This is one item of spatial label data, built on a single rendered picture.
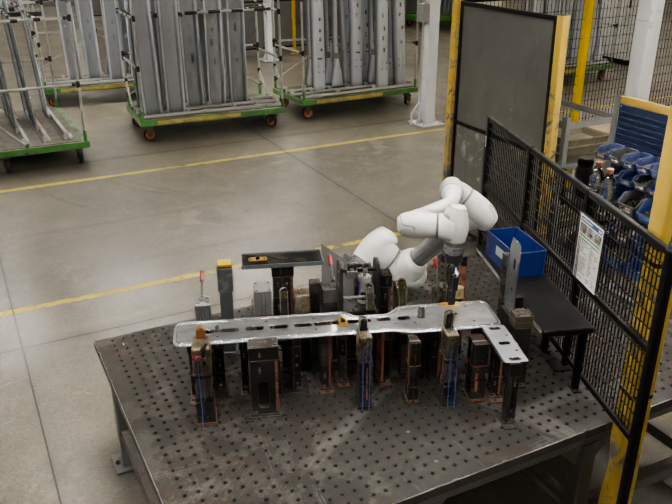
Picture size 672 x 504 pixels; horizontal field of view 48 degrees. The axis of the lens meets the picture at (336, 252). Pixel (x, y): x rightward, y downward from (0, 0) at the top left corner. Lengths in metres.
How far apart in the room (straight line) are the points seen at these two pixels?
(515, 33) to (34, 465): 4.10
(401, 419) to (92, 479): 1.70
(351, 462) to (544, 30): 3.42
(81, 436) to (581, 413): 2.61
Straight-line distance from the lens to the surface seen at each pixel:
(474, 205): 3.63
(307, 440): 3.05
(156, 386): 3.44
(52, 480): 4.18
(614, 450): 3.37
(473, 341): 3.17
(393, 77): 11.42
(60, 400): 4.75
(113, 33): 12.45
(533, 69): 5.50
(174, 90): 9.90
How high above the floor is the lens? 2.58
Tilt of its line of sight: 24 degrees down
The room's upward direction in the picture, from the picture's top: straight up
